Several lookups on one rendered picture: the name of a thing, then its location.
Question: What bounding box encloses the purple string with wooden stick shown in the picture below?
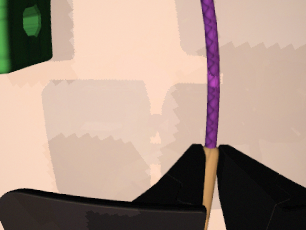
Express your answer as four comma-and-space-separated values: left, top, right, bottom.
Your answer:
200, 0, 221, 230

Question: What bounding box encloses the green wooden block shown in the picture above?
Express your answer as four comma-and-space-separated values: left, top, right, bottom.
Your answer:
0, 0, 53, 74

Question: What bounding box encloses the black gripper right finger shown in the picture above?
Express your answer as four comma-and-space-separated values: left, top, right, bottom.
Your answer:
216, 144, 306, 230

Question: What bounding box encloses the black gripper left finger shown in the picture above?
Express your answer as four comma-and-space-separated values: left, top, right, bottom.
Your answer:
0, 144, 208, 230

